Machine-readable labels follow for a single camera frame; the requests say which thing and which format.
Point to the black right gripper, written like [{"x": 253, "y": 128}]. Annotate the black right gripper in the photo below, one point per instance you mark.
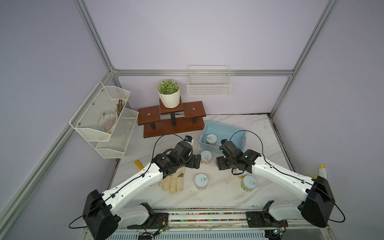
[{"x": 220, "y": 162}]

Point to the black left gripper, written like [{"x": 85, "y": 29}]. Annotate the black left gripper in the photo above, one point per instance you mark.
[{"x": 197, "y": 161}]

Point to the yellow label can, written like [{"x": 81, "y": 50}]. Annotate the yellow label can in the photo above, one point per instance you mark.
[{"x": 240, "y": 174}]

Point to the tan label can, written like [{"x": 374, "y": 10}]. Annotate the tan label can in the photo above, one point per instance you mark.
[{"x": 211, "y": 139}]

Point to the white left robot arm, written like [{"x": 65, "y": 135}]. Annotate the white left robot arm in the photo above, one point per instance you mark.
[{"x": 103, "y": 212}]

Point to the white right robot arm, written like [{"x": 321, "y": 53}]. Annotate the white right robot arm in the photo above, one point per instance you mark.
[{"x": 315, "y": 200}]

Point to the cream work glove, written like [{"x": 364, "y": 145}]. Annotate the cream work glove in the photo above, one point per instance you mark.
[{"x": 174, "y": 183}]

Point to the green label can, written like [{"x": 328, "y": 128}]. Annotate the green label can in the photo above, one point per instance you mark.
[{"x": 248, "y": 183}]

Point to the brown wooden riser shelf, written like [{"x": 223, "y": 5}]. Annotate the brown wooden riser shelf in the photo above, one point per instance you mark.
[{"x": 159, "y": 120}]

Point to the potted succulent white pot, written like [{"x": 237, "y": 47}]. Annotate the potted succulent white pot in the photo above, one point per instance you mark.
[{"x": 169, "y": 92}]

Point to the yellow spray bottle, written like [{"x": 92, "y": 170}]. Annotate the yellow spray bottle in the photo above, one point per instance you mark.
[{"x": 322, "y": 173}]

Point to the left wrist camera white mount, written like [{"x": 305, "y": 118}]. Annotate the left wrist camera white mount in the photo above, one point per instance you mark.
[{"x": 189, "y": 139}]

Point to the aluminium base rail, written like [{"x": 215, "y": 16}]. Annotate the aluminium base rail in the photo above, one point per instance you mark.
[{"x": 206, "y": 224}]

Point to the white wire wall basket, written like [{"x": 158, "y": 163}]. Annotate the white wire wall basket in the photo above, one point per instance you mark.
[{"x": 209, "y": 81}]

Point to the white perforated wall rack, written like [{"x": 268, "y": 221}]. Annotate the white perforated wall rack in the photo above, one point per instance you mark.
[{"x": 105, "y": 121}]

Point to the aluminium frame post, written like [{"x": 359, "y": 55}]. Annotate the aluminium frame post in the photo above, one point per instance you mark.
[{"x": 91, "y": 27}]

